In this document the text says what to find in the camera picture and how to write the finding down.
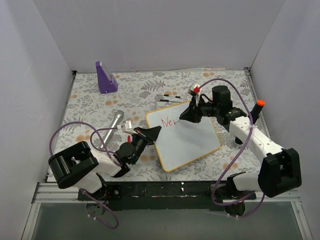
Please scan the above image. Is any yellow framed whiteboard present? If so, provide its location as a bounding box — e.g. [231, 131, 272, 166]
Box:
[145, 101, 221, 172]

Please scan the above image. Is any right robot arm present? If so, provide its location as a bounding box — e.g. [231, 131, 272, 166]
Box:
[179, 84, 302, 199]

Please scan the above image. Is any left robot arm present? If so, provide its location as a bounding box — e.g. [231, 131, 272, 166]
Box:
[48, 121, 162, 200]

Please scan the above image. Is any silver microphone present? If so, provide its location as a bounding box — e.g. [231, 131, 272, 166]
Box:
[103, 110, 125, 145]

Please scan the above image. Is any black toy gun orange tip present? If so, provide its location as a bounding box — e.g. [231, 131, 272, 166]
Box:
[250, 99, 266, 124]

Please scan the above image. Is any floral table mat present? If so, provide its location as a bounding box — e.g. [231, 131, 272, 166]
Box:
[52, 69, 260, 182]

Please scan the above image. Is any purple wedge stand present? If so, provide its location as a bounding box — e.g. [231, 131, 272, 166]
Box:
[95, 61, 118, 94]

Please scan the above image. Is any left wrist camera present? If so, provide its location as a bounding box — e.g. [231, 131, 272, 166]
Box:
[116, 120, 134, 134]

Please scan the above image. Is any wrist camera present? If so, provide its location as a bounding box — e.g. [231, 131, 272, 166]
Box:
[116, 120, 134, 134]
[187, 82, 202, 105]

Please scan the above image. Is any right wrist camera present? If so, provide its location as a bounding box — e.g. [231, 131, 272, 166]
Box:
[187, 82, 202, 105]

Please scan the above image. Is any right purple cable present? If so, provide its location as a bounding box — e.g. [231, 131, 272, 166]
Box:
[198, 78, 266, 218]

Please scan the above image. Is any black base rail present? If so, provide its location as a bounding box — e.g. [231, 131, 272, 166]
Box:
[77, 181, 257, 213]

